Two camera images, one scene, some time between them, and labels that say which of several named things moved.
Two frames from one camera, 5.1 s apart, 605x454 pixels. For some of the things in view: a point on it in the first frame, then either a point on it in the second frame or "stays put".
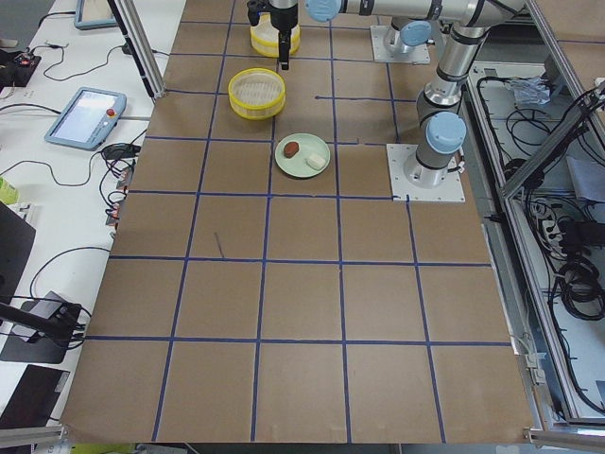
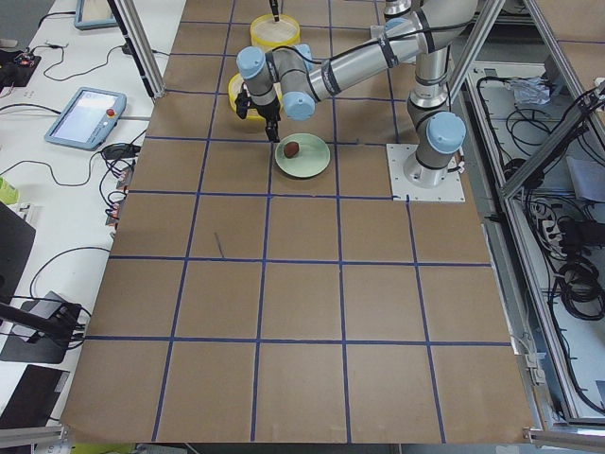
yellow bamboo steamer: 265,37 stays put
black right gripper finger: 285,49 → 269,111
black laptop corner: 34,398 stays put
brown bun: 290,149 stays put
